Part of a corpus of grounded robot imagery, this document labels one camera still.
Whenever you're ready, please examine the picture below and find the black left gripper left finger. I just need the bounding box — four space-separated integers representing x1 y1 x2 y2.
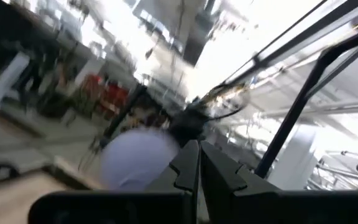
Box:
144 139 200 224

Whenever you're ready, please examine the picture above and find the black rig frame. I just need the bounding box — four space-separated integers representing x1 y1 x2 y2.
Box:
255 26 358 179

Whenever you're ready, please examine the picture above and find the white pillar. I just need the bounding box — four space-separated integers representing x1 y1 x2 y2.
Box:
0 51 31 112

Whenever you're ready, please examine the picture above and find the right gripper cable loop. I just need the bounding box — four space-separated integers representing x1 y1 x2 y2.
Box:
197 82 250 122

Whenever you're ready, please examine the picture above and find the lavender bowl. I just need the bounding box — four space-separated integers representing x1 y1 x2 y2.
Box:
99 126 180 191

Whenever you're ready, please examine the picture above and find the red background equipment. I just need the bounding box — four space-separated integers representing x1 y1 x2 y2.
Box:
81 73 129 118

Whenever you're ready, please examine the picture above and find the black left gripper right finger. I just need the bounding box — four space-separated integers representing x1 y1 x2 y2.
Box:
201 141 280 224

